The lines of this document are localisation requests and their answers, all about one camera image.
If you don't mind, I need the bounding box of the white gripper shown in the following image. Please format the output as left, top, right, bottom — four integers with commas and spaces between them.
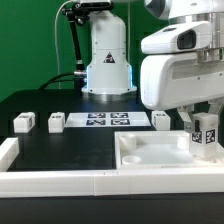
140, 52, 224, 133

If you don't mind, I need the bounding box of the white square table top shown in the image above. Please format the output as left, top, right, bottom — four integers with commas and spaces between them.
114, 131, 224, 169

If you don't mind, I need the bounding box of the white marker sheet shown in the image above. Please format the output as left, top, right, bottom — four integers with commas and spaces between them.
66, 112, 151, 127

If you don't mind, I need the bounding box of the white left fence bar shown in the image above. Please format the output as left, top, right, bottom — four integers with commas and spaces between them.
0, 138, 19, 172

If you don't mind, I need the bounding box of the white fence bar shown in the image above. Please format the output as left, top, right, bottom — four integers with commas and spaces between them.
0, 138, 19, 172
0, 167, 224, 198

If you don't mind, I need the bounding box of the white front fence bar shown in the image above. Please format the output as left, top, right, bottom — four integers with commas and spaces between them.
0, 167, 224, 198

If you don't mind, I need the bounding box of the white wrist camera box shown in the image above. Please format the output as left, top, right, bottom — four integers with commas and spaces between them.
141, 21, 212, 54

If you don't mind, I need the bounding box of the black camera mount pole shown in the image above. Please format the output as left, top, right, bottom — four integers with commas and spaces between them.
61, 3, 90, 78

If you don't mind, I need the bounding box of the black cable bundle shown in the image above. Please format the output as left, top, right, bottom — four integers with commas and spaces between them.
38, 71, 88, 92

